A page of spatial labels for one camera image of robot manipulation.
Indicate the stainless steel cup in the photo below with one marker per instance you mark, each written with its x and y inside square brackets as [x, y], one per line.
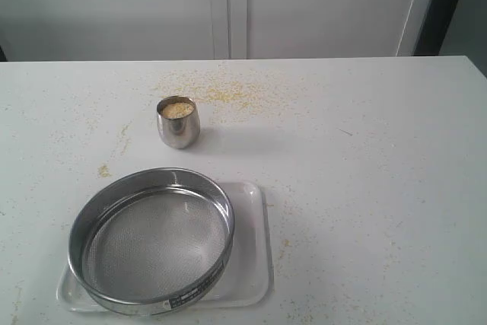
[178, 133]

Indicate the round steel mesh sieve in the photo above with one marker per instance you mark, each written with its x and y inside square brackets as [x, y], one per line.
[153, 242]

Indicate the rice and millet mixture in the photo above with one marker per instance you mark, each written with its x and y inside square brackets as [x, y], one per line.
[177, 110]

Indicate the white plastic tray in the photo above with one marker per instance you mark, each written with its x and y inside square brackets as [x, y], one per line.
[246, 277]

